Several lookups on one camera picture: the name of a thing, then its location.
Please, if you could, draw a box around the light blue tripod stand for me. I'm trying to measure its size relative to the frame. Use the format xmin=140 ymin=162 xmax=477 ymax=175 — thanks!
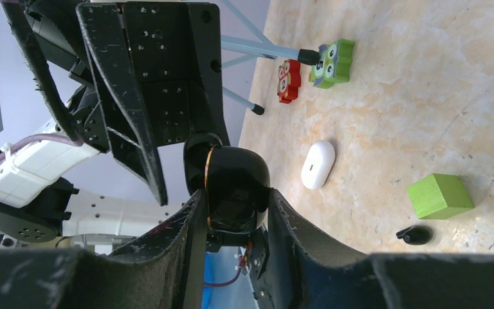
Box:
xmin=219 ymin=0 xmax=321 ymax=117

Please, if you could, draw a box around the green owl block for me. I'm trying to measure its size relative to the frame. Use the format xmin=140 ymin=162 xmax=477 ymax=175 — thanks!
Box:
xmin=309 ymin=39 xmax=356 ymax=89

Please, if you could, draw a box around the black earbud charging case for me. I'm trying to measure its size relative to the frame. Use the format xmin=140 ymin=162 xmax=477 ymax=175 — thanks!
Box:
xmin=183 ymin=133 xmax=270 ymax=234

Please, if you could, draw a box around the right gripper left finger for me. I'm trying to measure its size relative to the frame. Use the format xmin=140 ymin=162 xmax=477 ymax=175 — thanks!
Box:
xmin=111 ymin=190 xmax=207 ymax=308

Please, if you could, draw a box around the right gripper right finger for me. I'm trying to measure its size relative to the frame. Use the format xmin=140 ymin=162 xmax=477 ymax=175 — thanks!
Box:
xmin=268 ymin=189 xmax=371 ymax=308

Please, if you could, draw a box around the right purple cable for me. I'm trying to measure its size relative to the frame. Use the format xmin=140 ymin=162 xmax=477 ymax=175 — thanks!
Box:
xmin=203 ymin=243 xmax=252 ymax=289

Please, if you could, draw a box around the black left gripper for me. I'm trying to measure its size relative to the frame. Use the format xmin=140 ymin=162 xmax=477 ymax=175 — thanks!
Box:
xmin=76 ymin=2 xmax=230 ymax=206

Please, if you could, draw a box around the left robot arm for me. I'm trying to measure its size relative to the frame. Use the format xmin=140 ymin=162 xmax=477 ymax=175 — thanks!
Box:
xmin=0 ymin=1 xmax=229 ymax=243

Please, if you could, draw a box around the red owl block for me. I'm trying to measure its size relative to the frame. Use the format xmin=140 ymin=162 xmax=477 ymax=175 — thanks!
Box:
xmin=277 ymin=59 xmax=302 ymax=104

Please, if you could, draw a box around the black earbud near cube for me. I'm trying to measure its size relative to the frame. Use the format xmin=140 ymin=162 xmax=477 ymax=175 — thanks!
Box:
xmin=396 ymin=225 xmax=433 ymax=245

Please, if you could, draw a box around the green wooden cube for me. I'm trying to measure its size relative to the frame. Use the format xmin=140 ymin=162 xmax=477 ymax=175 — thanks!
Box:
xmin=407 ymin=173 xmax=474 ymax=220

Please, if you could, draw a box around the white earbud charging case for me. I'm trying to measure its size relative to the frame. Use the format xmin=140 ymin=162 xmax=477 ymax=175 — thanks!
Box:
xmin=300 ymin=140 xmax=336 ymax=190

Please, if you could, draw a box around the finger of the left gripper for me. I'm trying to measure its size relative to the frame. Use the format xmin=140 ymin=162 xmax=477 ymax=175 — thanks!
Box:
xmin=0 ymin=1 xmax=81 ymax=142

